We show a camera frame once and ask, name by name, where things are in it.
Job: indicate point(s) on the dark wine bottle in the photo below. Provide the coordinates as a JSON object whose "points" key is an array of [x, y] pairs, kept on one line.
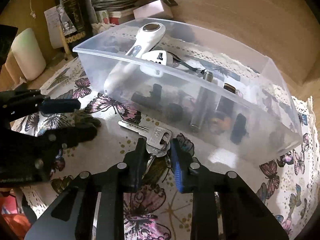
{"points": [[75, 17]]}

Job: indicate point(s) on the butterfly print tablecloth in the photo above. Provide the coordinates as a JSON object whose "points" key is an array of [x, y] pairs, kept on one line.
{"points": [[156, 205]]}

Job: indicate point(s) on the bunch of metal keys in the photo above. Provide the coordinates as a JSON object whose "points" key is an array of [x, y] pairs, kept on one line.
{"points": [[157, 135]]}

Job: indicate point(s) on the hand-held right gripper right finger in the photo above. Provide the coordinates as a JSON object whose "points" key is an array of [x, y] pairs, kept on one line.
{"points": [[177, 165]]}

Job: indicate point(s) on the small pink box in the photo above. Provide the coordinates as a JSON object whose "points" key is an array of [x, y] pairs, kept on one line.
{"points": [[152, 8]]}

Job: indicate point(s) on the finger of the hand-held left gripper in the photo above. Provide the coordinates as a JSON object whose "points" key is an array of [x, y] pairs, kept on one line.
{"points": [[60, 105], [80, 133]]}

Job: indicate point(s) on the white handheld device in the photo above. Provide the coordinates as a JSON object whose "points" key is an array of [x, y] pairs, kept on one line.
{"points": [[147, 40]]}

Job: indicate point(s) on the small black plastic part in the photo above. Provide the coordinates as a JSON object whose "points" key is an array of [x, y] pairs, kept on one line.
{"points": [[238, 128]]}

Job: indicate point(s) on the black t-shaped part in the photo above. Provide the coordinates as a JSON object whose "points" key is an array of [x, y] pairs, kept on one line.
{"points": [[147, 96]]}

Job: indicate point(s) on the dark rectangular bottle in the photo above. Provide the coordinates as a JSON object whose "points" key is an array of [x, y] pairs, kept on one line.
{"points": [[228, 88]]}

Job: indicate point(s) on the stack of books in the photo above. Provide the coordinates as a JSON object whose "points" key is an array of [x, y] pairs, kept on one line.
{"points": [[112, 2]]}

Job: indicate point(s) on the white pillar candle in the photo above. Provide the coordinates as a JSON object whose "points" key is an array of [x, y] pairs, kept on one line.
{"points": [[27, 55]]}

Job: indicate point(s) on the red cloth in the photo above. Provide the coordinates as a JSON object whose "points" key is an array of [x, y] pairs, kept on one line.
{"points": [[15, 220]]}

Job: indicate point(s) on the white paper card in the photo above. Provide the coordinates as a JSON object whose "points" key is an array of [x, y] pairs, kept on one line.
{"points": [[52, 22]]}

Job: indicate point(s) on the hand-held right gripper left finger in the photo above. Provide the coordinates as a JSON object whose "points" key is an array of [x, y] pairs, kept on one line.
{"points": [[136, 162]]}

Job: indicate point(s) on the metal cylinder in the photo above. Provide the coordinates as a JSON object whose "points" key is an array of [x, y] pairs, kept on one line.
{"points": [[200, 105]]}

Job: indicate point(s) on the clear plastic storage box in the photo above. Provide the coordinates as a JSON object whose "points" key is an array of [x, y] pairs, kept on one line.
{"points": [[262, 120]]}

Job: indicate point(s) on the white plastic tool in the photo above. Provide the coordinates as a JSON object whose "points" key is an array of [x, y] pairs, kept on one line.
{"points": [[156, 60]]}

